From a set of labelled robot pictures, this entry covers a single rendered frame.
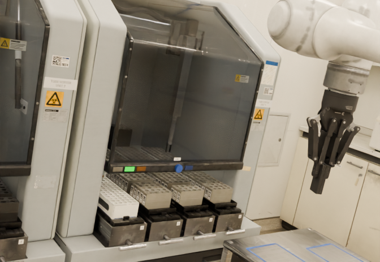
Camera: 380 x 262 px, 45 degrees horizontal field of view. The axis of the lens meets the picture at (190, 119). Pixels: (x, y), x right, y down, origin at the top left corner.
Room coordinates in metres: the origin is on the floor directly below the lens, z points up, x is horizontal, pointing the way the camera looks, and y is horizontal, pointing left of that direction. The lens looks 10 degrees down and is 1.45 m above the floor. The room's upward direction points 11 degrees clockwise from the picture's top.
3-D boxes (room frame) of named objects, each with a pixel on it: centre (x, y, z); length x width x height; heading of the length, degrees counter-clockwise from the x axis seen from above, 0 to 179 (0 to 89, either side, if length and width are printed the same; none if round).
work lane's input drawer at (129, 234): (1.69, 0.33, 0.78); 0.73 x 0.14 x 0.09; 39
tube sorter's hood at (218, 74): (1.83, 0.15, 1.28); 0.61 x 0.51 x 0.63; 129
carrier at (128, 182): (1.71, 0.14, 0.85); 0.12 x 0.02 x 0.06; 129
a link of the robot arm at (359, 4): (1.03, -0.31, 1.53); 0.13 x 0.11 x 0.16; 124
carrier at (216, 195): (1.79, -0.18, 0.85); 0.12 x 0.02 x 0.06; 128
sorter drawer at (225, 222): (1.97, -0.03, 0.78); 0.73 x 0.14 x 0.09; 39
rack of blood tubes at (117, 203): (1.58, 0.24, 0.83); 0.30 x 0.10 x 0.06; 39
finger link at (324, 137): (1.04, -0.31, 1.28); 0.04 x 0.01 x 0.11; 16
